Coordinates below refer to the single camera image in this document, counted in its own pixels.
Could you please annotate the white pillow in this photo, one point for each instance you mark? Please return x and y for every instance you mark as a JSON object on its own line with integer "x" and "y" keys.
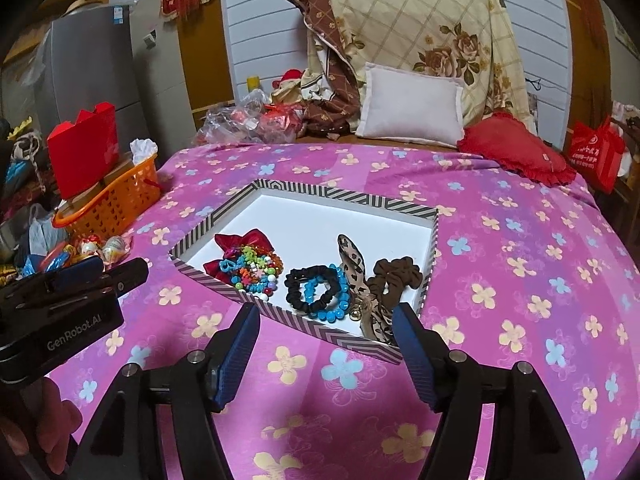
{"x": 410, "y": 110}

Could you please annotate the cream floral quilt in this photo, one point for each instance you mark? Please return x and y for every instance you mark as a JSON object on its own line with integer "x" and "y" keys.
{"x": 425, "y": 10}

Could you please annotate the striped cardboard box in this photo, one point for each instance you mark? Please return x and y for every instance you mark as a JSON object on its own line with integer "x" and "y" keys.
{"x": 350, "y": 230}

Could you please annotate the clear plastic bags pile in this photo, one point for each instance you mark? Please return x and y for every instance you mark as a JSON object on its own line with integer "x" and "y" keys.
{"x": 235, "y": 120}

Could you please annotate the pink floral blanket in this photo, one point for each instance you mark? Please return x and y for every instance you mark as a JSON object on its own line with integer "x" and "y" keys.
{"x": 500, "y": 285}

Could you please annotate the black scrunchie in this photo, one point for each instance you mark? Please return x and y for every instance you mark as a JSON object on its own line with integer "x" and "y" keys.
{"x": 295, "y": 280}

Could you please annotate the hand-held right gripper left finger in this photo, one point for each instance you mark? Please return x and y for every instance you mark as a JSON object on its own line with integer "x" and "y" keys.
{"x": 235, "y": 362}

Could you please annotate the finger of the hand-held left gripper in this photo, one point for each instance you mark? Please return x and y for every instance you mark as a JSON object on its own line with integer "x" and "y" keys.
{"x": 130, "y": 275}
{"x": 75, "y": 269}

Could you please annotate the white plastic bag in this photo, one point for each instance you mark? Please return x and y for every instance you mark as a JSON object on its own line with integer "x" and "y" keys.
{"x": 45, "y": 232}

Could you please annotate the red paper box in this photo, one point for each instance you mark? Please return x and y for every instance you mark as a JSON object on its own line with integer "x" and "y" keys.
{"x": 82, "y": 150}

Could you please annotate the red ruffled cushion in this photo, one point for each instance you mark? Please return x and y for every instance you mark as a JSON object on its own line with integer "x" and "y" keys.
{"x": 515, "y": 150}

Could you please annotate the orange plastic basket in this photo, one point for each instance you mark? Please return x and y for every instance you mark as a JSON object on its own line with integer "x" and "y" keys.
{"x": 110, "y": 210}

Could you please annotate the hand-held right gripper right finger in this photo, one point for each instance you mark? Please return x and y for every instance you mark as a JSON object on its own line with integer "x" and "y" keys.
{"x": 416, "y": 360}

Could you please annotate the white tissue paper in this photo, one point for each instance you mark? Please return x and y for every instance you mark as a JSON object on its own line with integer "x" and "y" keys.
{"x": 144, "y": 150}

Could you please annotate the brown scrunchie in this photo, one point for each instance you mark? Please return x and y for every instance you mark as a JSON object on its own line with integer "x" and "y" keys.
{"x": 395, "y": 270}

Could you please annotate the brown cardboard box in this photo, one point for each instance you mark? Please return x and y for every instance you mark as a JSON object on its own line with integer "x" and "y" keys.
{"x": 120, "y": 170}

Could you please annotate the person's left hand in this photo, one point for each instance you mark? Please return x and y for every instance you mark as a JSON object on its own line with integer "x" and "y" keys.
{"x": 40, "y": 425}

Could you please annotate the grey refrigerator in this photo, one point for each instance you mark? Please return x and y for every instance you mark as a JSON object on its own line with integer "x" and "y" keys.
{"x": 100, "y": 60}

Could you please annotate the red bow hair clip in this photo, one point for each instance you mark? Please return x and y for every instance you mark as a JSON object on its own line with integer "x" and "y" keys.
{"x": 255, "y": 240}

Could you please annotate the red shopping bag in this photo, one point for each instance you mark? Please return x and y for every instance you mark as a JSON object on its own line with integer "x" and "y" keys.
{"x": 597, "y": 155}

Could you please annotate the brown patterned quilt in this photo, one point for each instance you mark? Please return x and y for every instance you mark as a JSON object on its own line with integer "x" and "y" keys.
{"x": 320, "y": 20}

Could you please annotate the yellow bottle cap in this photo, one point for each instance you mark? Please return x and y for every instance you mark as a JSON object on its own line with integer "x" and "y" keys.
{"x": 253, "y": 83}

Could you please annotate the red santa doll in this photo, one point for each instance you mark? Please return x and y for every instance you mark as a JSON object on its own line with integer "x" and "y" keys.
{"x": 290, "y": 82}

